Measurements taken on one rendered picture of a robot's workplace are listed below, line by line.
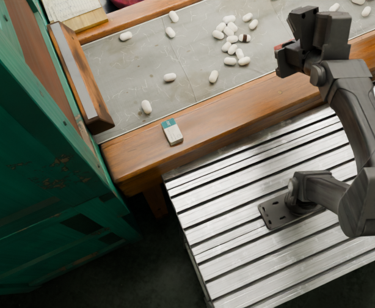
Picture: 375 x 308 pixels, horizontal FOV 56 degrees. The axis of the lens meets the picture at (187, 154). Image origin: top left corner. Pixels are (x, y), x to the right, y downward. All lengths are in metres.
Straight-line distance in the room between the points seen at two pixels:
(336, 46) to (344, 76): 0.08
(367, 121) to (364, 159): 0.06
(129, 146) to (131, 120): 0.09
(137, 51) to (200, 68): 0.18
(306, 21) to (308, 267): 0.57
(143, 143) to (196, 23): 0.41
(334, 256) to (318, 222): 0.09
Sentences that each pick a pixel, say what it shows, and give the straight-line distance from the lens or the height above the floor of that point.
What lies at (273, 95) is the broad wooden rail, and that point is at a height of 0.76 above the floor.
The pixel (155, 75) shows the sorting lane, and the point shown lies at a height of 0.74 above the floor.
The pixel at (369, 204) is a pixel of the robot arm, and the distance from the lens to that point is 0.55.
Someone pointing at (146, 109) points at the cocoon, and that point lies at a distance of 0.91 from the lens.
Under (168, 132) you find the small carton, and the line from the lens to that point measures 0.85.
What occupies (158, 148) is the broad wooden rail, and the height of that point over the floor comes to 0.76.
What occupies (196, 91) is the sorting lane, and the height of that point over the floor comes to 0.74.
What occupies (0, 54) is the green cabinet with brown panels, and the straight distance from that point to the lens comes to 0.36.
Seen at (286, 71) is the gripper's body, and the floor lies 0.90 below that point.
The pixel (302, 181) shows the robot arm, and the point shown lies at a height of 0.83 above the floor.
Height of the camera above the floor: 1.57
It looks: 70 degrees down
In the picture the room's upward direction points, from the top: straight up
